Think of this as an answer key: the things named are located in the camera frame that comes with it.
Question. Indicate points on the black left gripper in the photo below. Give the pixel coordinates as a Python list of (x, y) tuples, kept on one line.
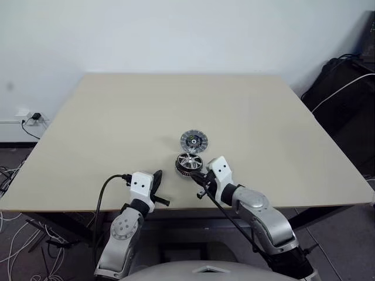
[(154, 194)]

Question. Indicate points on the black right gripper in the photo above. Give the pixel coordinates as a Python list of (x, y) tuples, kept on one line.
[(211, 187)]

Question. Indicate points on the silver spoked motor rotor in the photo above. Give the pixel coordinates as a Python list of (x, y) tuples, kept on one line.
[(189, 164)]

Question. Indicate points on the light grey rounded robot shell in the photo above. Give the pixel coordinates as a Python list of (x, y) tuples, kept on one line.
[(175, 272)]

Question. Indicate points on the thin black stand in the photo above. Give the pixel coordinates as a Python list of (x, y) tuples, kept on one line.
[(55, 241)]

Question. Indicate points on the black power adapter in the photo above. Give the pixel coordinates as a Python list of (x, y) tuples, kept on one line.
[(36, 116)]

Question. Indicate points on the black bag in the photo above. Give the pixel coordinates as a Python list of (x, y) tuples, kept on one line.
[(345, 102)]

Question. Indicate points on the black equipment rack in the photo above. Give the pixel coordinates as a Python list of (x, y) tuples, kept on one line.
[(369, 38)]

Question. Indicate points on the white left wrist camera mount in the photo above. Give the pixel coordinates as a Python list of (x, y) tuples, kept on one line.
[(140, 184)]

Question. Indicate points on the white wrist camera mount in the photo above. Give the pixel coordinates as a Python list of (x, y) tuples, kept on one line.
[(219, 169), (140, 184)]

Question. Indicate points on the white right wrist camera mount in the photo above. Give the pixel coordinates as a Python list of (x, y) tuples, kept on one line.
[(219, 169)]

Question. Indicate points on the black table frame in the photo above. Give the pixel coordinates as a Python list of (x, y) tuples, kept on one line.
[(58, 228)]

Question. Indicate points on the white wall socket strip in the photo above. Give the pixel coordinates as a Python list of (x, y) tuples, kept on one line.
[(44, 121)]

